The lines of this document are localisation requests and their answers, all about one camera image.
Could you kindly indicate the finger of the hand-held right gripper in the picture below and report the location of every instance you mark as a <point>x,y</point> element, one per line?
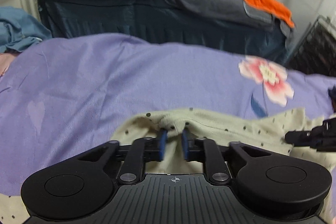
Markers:
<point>299,137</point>

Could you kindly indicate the orange cloth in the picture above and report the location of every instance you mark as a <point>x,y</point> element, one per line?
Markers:
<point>262,2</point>

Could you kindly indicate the dark blue bed skirt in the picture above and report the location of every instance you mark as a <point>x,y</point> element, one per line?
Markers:
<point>157,24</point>

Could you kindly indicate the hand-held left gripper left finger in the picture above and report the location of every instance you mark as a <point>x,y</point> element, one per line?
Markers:
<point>163,144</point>

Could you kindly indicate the purple floral bed sheet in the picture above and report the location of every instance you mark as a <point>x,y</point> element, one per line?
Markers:
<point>105,82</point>

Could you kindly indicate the cream dotted knit garment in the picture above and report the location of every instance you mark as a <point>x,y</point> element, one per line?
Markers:
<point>223,124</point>

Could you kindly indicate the blue quilt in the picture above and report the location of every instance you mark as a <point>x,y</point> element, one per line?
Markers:
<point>18,29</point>

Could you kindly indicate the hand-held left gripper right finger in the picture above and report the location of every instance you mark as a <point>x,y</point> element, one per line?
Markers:
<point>185,145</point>

